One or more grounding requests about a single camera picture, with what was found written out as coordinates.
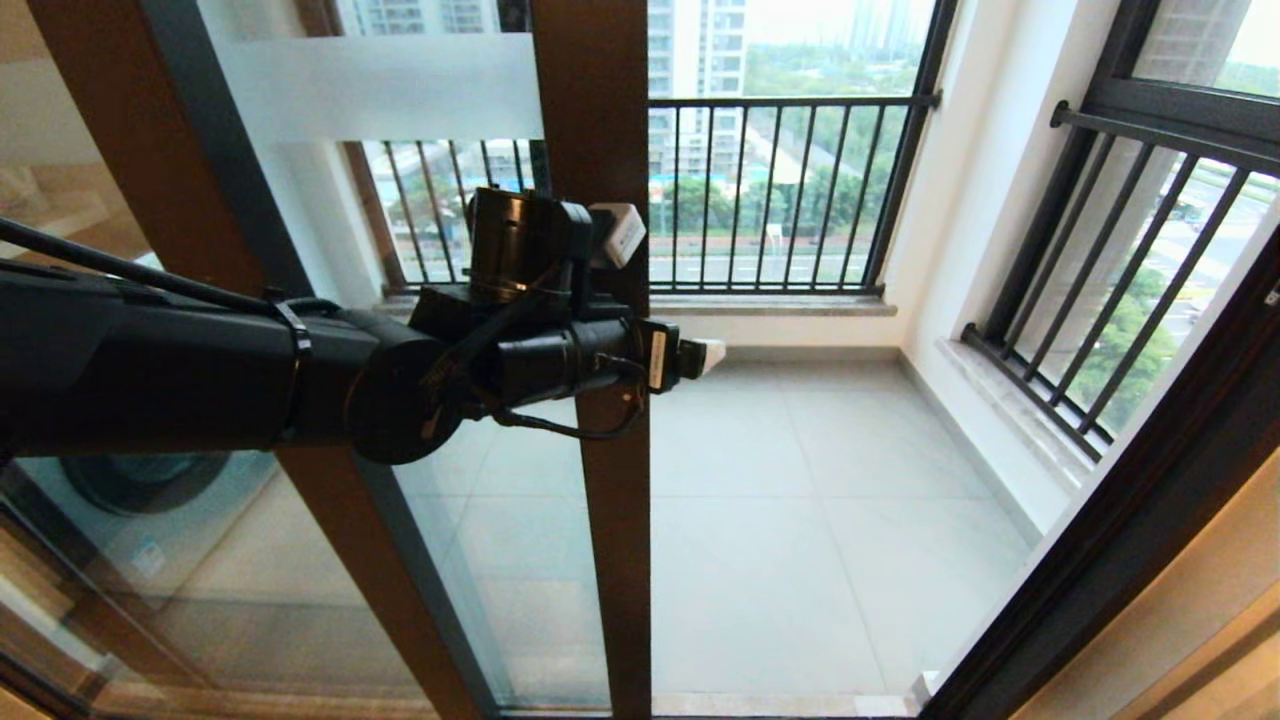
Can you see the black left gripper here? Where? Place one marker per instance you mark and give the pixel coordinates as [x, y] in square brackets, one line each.
[525, 245]

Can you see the brown-framed sliding glass door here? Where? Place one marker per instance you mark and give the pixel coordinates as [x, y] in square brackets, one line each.
[615, 560]

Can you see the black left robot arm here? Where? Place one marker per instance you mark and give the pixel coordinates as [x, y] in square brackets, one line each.
[150, 370]

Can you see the long grey stone window sill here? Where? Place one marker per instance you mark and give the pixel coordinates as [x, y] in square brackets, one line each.
[780, 305]

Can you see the black long window railing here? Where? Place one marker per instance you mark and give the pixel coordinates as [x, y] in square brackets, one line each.
[780, 101]

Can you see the short grey stone window sill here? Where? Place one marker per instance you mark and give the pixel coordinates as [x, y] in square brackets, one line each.
[1000, 405]

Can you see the black short window railing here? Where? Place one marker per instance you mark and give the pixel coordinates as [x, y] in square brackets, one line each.
[1040, 398]

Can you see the black zip tie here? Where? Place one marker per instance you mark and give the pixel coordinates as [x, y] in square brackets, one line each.
[298, 350]

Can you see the beige wooden door casing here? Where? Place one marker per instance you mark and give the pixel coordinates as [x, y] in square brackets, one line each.
[1200, 620]

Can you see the silver front-load washing machine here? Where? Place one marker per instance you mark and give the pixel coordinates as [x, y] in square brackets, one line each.
[150, 550]

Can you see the brown-framed fixed glass door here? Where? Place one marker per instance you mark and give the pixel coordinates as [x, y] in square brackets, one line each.
[120, 100]

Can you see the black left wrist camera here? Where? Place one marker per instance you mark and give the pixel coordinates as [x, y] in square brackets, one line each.
[657, 357]

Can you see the dark wide window frame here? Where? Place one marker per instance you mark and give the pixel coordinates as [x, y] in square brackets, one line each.
[515, 12]

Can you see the dark door frame jamb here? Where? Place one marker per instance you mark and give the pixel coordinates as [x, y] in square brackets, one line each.
[1110, 560]

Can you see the dark narrow window frame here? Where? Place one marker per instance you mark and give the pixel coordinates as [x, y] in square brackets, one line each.
[1180, 103]

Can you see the cream wall shelf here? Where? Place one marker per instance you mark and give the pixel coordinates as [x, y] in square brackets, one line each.
[50, 215]

